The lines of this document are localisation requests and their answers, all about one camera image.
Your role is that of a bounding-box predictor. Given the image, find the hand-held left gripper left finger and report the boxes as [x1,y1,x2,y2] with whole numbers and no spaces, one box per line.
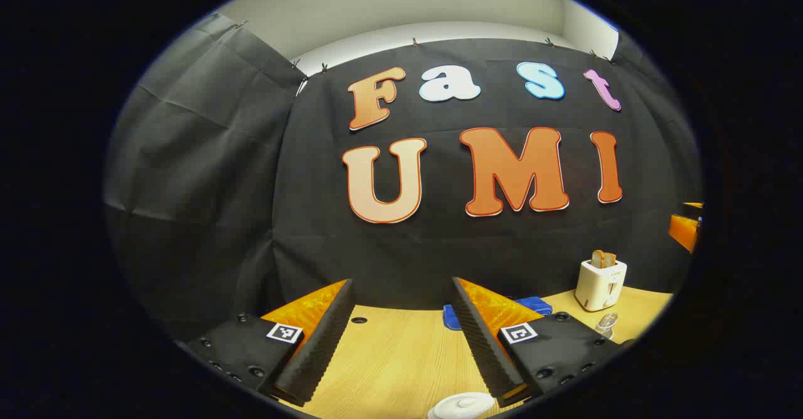
[187,279,357,407]

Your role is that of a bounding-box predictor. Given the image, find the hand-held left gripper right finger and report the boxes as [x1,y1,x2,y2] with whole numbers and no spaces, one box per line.
[447,277,634,407]

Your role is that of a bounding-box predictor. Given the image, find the white teacup lid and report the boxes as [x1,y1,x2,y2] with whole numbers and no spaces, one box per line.
[428,392,496,419]

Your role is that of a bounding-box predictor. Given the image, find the blue towel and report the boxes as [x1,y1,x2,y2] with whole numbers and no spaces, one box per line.
[443,297,553,331]

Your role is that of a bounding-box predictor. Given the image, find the white toaster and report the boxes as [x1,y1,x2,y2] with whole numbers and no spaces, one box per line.
[575,259,628,312]

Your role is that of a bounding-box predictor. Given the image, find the black backdrop cloth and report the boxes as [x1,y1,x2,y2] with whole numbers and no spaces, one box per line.
[104,13,703,344]

